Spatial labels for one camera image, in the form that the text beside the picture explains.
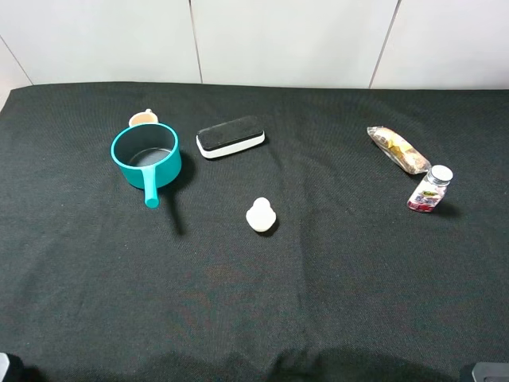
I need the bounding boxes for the white garlic-shaped object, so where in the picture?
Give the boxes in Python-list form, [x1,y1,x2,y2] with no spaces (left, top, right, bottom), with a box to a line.
[246,197,277,232]

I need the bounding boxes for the black and white eraser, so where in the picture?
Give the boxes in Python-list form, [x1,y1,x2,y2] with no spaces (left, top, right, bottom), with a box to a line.
[196,115,266,160]

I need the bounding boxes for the black table cloth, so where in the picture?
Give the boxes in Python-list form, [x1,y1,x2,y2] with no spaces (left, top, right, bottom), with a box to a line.
[1,83,508,381]

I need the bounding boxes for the beige small cup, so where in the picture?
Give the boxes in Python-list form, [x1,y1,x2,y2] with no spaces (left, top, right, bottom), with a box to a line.
[128,109,158,127]

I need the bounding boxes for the wrapped bread snack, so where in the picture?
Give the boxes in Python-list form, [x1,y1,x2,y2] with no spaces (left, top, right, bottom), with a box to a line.
[367,127,431,175]

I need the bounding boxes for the small candy bottle silver cap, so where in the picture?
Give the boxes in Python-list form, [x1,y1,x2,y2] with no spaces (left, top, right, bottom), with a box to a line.
[406,165,453,212]

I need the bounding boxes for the teal saucepan with handle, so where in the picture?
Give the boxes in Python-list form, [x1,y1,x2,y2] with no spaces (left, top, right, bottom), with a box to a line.
[111,123,182,209]

